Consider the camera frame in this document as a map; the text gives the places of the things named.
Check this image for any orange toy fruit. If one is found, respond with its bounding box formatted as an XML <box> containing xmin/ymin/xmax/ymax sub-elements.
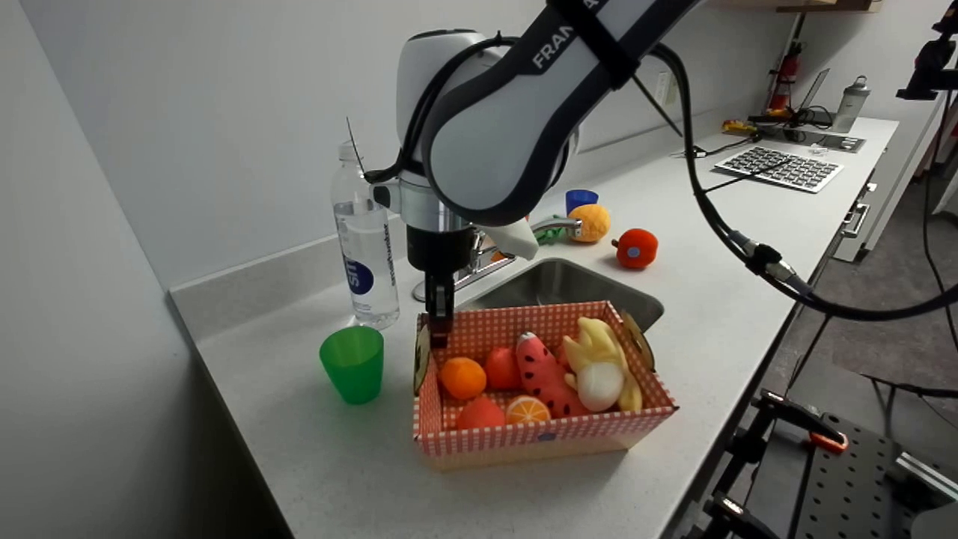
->
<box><xmin>439</xmin><ymin>356</ymin><xmax>488</xmax><ymax>401</ymax></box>

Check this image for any steel sink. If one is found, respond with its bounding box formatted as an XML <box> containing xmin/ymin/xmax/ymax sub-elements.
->
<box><xmin>456</xmin><ymin>258</ymin><xmax>665</xmax><ymax>335</ymax></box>

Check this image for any grey metal bottle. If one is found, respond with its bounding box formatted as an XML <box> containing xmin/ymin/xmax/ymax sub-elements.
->
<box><xmin>832</xmin><ymin>75</ymin><xmax>872</xmax><ymax>135</ymax></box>

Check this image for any red checked cardboard box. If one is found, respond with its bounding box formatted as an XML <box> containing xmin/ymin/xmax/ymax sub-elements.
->
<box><xmin>412</xmin><ymin>300</ymin><xmax>680</xmax><ymax>459</ymax></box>

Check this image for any camera on mount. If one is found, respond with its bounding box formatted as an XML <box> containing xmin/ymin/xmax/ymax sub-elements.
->
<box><xmin>896</xmin><ymin>0</ymin><xmax>958</xmax><ymax>103</ymax></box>

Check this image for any red toy pepper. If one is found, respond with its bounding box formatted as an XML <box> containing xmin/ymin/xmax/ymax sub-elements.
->
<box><xmin>611</xmin><ymin>228</ymin><xmax>660</xmax><ymax>270</ymax></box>

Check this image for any red-orange toy fruit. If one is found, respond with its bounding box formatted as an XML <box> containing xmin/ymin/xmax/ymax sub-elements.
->
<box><xmin>455</xmin><ymin>396</ymin><xmax>508</xmax><ymax>431</ymax></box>

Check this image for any red fire extinguisher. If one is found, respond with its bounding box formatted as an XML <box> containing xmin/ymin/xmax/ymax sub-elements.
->
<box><xmin>766</xmin><ymin>40</ymin><xmax>804</xmax><ymax>114</ymax></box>

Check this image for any clear plastic water bottle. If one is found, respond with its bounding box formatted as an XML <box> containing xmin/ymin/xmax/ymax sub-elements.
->
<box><xmin>331</xmin><ymin>140</ymin><xmax>401</xmax><ymax>331</ymax></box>

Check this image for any yellow toy banana bunch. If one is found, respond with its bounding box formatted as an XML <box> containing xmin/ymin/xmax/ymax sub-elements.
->
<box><xmin>561</xmin><ymin>316</ymin><xmax>644</xmax><ymax>413</ymax></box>

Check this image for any open laptop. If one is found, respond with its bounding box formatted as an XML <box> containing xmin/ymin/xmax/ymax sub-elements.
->
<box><xmin>748</xmin><ymin>68</ymin><xmax>833</xmax><ymax>129</ymax></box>

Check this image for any chrome tap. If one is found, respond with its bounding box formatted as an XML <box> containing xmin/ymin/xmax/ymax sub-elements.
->
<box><xmin>411</xmin><ymin>215</ymin><xmax>584</xmax><ymax>303</ymax></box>

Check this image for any red toy tomato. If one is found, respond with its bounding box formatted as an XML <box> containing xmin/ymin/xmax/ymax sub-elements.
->
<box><xmin>484</xmin><ymin>346</ymin><xmax>523</xmax><ymax>391</ymax></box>

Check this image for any toy orange slice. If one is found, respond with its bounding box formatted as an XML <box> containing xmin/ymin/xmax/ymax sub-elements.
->
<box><xmin>505</xmin><ymin>395</ymin><xmax>552</xmax><ymax>425</ymax></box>

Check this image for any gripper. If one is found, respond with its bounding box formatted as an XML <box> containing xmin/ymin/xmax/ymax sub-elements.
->
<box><xmin>406</xmin><ymin>226</ymin><xmax>477</xmax><ymax>350</ymax></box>

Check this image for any green plastic cup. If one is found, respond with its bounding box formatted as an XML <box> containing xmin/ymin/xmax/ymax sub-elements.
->
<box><xmin>319</xmin><ymin>325</ymin><xmax>385</xmax><ymax>406</ymax></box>

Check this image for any white keyboard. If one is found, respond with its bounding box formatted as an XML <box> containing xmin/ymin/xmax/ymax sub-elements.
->
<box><xmin>713</xmin><ymin>145</ymin><xmax>845</xmax><ymax>195</ymax></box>

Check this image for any yellow toy pineapple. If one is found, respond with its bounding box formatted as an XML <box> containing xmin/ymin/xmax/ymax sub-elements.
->
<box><xmin>534</xmin><ymin>203</ymin><xmax>612</xmax><ymax>247</ymax></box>

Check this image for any toy watermelon slice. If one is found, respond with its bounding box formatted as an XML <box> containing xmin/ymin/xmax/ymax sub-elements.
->
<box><xmin>514</xmin><ymin>331</ymin><xmax>593</xmax><ymax>419</ymax></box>

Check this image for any black clamp with orange tip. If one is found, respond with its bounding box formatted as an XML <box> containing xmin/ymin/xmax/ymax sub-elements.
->
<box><xmin>751</xmin><ymin>389</ymin><xmax>851</xmax><ymax>456</ymax></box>

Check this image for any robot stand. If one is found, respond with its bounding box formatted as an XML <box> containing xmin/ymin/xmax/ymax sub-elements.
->
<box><xmin>695</xmin><ymin>388</ymin><xmax>958</xmax><ymax>539</ymax></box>

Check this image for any black cable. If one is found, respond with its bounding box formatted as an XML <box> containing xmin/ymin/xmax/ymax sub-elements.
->
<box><xmin>669</xmin><ymin>133</ymin><xmax>758</xmax><ymax>160</ymax></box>

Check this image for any black flat pad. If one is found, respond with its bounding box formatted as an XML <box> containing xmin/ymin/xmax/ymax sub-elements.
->
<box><xmin>778</xmin><ymin>130</ymin><xmax>867</xmax><ymax>153</ymax></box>

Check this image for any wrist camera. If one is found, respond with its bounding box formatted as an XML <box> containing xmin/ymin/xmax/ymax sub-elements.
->
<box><xmin>370</xmin><ymin>178</ymin><xmax>409</xmax><ymax>218</ymax></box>

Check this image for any white toy ball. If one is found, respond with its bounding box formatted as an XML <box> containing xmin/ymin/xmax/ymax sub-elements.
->
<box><xmin>576</xmin><ymin>362</ymin><xmax>625</xmax><ymax>413</ymax></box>

